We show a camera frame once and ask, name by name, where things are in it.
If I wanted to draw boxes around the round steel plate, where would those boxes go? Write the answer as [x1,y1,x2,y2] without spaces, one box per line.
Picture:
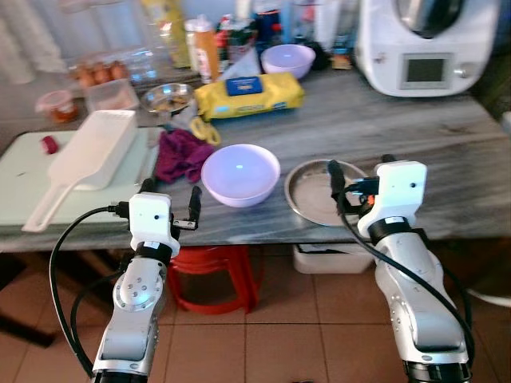
[285,158,376,227]

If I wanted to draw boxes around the purple cloth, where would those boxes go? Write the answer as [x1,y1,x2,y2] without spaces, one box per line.
[154,128,215,184]

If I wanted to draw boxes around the large lilac bowl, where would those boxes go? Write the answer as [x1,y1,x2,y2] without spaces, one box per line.
[201,144,282,209]

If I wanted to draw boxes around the red plastic stool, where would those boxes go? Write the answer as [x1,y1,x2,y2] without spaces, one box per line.
[166,246,264,314]

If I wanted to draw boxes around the white plastic box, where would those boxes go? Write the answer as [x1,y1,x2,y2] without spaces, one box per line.
[293,243,376,274]

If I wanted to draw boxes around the small steel bowl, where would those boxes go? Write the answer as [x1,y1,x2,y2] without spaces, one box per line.
[142,83,195,114]

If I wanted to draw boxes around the clear plastic container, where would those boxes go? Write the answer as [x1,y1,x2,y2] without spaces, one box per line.
[86,78,141,113]

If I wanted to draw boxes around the yellow kitchen wipes pack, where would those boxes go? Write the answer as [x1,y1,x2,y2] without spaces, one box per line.
[194,72,305,120]

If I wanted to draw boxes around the small red lidded tub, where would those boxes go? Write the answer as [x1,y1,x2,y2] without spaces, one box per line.
[38,90,81,124]

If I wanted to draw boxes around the small lilac bowl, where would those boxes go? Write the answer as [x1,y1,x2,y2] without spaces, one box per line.
[261,44,316,79]

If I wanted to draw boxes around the white kitchen machine with screen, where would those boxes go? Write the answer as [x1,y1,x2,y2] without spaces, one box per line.
[355,0,501,98]

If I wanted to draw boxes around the pale green cutting board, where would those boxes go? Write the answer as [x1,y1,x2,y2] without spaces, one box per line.
[0,129,160,232]

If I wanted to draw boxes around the orange sauce bottle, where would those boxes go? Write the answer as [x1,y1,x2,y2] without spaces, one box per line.
[185,14,220,83]

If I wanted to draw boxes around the yellow oil bottle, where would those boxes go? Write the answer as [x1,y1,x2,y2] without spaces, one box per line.
[142,0,191,69]

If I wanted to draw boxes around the dark printed food packet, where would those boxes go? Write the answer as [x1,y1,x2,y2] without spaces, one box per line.
[217,14,263,74]

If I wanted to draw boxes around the dark wooden chair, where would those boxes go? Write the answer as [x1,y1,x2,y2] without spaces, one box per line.
[0,252,55,349]

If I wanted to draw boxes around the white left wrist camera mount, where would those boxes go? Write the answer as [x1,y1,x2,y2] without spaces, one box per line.
[128,191,181,258]

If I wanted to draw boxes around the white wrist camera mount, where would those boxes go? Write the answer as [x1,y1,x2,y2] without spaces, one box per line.
[128,191,181,258]
[357,161,428,240]

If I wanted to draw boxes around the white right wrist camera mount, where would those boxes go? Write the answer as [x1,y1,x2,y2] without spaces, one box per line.
[357,161,428,240]

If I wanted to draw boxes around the white plastic scoop with handle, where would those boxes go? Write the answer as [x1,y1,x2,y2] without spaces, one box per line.
[22,110,138,234]

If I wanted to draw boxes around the yellow handled scissors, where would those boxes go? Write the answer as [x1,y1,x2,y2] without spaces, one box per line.
[190,116,222,146]

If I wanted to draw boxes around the white floor cable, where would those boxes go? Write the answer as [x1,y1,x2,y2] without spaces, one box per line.
[467,287,511,309]

